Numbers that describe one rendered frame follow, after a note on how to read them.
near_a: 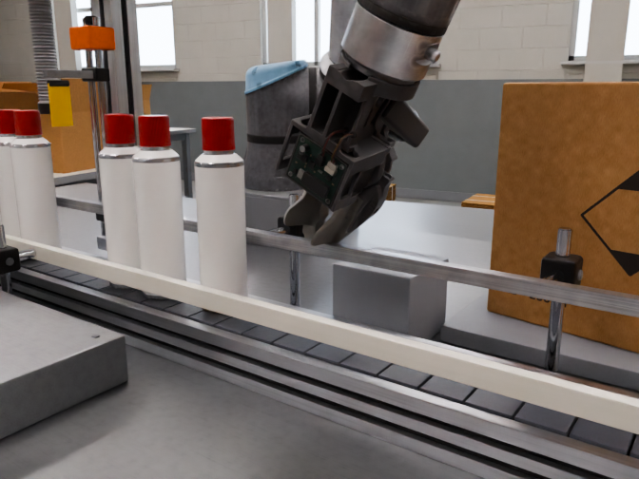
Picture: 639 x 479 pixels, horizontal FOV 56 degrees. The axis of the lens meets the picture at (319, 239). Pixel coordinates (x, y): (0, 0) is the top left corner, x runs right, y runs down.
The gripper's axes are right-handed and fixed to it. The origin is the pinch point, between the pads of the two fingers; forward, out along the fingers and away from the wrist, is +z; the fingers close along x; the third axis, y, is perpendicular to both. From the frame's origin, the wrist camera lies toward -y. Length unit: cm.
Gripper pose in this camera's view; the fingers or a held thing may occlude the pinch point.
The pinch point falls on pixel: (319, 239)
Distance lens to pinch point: 63.5
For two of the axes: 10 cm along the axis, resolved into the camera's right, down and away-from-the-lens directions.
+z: -3.2, 7.6, 5.6
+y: -5.9, 3.1, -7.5
